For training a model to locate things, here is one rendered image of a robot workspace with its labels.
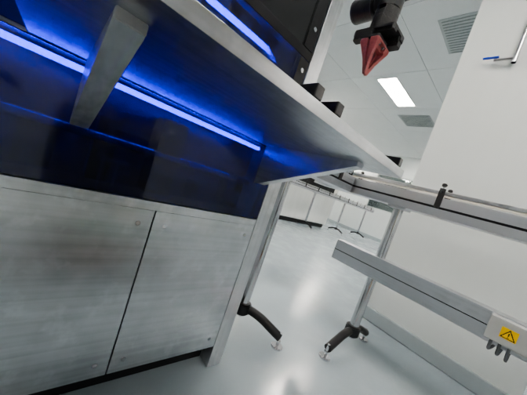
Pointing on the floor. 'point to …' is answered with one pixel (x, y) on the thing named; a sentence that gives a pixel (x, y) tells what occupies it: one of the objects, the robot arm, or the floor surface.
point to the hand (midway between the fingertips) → (365, 71)
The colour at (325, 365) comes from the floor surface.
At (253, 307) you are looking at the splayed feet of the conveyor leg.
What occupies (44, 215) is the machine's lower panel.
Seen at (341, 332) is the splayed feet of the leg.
